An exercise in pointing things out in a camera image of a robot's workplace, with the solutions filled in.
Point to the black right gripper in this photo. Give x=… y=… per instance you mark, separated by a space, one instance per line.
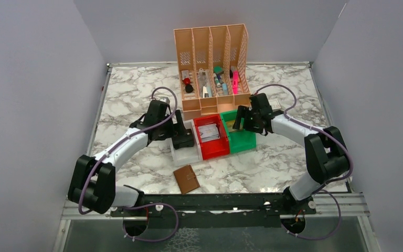
x=244 y=118

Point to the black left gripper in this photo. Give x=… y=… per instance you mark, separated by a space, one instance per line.
x=181 y=135

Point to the white plastic bin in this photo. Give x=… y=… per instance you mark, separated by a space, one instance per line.
x=187 y=155

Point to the green plastic bin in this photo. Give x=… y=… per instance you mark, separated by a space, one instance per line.
x=239 y=140

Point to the red plastic bin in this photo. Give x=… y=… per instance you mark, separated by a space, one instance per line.
x=215 y=148

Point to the brown leather card holder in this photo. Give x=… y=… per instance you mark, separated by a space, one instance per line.
x=186 y=179

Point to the peach plastic file organizer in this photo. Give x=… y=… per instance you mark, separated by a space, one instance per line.
x=199 y=50

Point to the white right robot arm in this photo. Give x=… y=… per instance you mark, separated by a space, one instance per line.
x=325 y=152

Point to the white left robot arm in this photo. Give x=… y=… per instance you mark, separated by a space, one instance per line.
x=93 y=185

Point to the gold credit card stack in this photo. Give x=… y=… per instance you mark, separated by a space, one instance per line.
x=234 y=129

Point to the silver VIP card stack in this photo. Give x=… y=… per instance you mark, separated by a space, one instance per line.
x=208 y=132

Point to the small white label box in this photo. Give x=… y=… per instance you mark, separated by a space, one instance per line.
x=275 y=105

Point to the pink marker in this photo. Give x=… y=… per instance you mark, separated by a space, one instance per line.
x=235 y=80

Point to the white stapler tool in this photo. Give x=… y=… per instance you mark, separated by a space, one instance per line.
x=205 y=93

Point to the teal eraser block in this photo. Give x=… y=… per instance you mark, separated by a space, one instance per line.
x=218 y=70

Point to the black round object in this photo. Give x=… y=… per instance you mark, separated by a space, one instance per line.
x=189 y=88

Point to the red round stamp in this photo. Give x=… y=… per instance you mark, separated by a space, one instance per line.
x=186 y=81

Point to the black metal base rail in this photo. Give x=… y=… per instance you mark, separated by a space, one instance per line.
x=166 y=211

